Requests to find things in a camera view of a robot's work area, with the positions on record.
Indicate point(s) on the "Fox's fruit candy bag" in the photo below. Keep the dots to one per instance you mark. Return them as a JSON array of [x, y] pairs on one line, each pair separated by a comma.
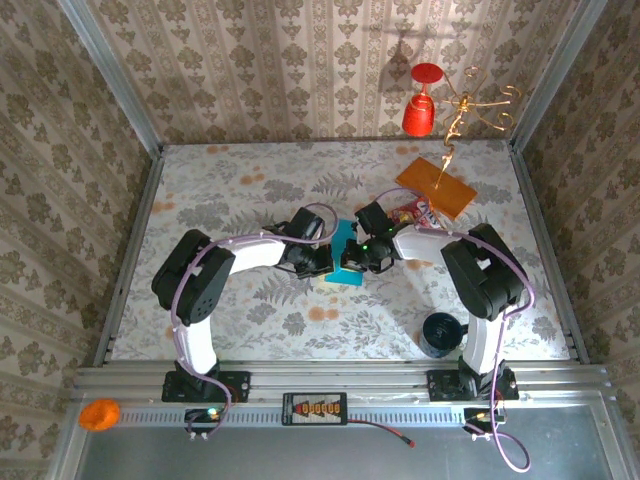
[[415, 212]]

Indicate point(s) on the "red wine glass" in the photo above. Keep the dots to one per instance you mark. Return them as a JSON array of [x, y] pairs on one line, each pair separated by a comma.
[[419, 117]]

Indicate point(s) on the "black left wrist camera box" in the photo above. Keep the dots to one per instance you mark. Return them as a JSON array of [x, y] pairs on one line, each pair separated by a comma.
[[307, 222]]

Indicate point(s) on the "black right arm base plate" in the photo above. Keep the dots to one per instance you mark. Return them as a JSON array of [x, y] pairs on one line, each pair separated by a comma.
[[445, 385]]

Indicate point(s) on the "black power distribution board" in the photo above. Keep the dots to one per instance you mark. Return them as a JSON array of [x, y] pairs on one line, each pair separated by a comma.
[[314, 409]]

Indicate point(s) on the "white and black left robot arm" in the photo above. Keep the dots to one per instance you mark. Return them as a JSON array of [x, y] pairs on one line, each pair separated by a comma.
[[200, 285]]

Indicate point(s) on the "orange ball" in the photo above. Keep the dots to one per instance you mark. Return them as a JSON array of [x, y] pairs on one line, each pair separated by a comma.
[[99, 415]]

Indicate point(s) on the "wooden rack base board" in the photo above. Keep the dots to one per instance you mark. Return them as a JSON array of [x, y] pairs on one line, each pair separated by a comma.
[[440, 185]]

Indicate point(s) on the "aluminium frame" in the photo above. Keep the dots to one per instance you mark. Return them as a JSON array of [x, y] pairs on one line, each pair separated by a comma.
[[350, 380]]

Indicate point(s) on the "dark blue mug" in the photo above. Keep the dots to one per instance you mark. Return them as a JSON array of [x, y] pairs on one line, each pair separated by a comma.
[[440, 334]]

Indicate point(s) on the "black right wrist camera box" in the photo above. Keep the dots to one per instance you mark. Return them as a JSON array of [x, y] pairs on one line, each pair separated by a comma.
[[372, 217]]

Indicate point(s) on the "small black controller box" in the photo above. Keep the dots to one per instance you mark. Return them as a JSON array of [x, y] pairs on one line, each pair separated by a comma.
[[480, 417], [202, 417]]

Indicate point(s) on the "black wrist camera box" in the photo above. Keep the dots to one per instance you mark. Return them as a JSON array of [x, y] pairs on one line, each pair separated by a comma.
[[307, 222], [372, 217]]

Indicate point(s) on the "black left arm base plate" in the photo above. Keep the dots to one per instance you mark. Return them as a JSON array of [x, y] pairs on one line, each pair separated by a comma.
[[235, 385]]

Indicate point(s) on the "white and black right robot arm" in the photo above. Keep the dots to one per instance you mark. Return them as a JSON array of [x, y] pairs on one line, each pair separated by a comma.
[[485, 280]]

